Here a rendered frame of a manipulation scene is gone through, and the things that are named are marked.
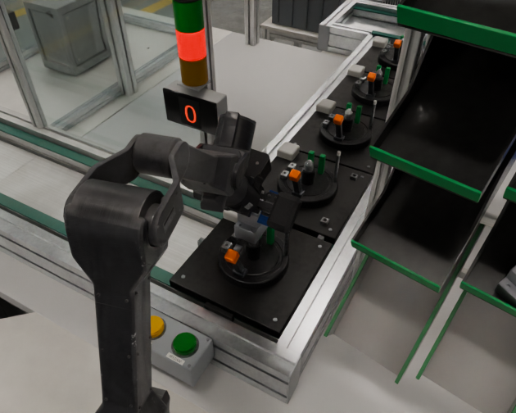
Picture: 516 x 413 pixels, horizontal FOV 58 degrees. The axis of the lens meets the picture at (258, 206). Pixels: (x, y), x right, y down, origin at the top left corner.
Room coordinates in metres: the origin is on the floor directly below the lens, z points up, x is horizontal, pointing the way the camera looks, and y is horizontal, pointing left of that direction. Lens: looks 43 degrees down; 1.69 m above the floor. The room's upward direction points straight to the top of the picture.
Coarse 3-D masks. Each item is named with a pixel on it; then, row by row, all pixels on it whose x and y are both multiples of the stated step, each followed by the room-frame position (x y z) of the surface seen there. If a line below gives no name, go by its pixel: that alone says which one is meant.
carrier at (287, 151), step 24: (288, 144) 0.97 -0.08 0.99; (288, 168) 0.87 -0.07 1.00; (312, 168) 0.82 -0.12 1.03; (336, 168) 0.83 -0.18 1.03; (288, 192) 0.79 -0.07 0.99; (312, 192) 0.79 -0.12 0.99; (336, 192) 0.80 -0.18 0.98; (360, 192) 0.82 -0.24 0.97; (312, 216) 0.73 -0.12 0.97; (336, 216) 0.73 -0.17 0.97; (336, 240) 0.67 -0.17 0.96
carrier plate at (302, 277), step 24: (216, 240) 0.66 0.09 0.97; (288, 240) 0.66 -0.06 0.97; (312, 240) 0.66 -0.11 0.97; (192, 264) 0.60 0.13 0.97; (216, 264) 0.60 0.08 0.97; (312, 264) 0.60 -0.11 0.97; (192, 288) 0.54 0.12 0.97; (216, 288) 0.54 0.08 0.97; (240, 288) 0.54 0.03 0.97; (264, 288) 0.54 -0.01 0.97; (288, 288) 0.54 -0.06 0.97; (240, 312) 0.49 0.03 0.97; (264, 312) 0.49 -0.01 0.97; (288, 312) 0.49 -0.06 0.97
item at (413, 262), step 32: (512, 160) 0.49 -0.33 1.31; (384, 192) 0.50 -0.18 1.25; (416, 192) 0.51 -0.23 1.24; (448, 192) 0.50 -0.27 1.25; (384, 224) 0.47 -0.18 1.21; (416, 224) 0.46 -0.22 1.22; (448, 224) 0.46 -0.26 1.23; (384, 256) 0.41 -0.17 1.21; (416, 256) 0.42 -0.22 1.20; (448, 256) 0.41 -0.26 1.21
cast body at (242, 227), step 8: (240, 216) 0.60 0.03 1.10; (256, 216) 0.58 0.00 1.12; (240, 224) 0.59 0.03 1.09; (248, 224) 0.59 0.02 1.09; (256, 224) 0.58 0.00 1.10; (240, 232) 0.58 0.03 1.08; (248, 232) 0.58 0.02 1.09; (256, 232) 0.58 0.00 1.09; (248, 240) 0.58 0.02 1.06; (256, 240) 0.57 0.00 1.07
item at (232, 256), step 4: (236, 244) 0.56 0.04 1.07; (236, 248) 0.56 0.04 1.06; (240, 248) 0.56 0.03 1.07; (228, 252) 0.54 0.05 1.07; (232, 252) 0.54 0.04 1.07; (236, 252) 0.54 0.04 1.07; (240, 252) 0.55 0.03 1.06; (224, 256) 0.54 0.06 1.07; (228, 256) 0.53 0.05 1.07; (232, 256) 0.53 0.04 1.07; (236, 256) 0.53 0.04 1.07; (228, 260) 0.53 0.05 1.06; (232, 260) 0.53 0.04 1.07; (236, 260) 0.53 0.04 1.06; (232, 264) 0.55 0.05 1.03; (236, 264) 0.54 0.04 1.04; (240, 264) 0.55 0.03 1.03; (236, 268) 0.55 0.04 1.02; (240, 268) 0.55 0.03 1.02; (240, 272) 0.55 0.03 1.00
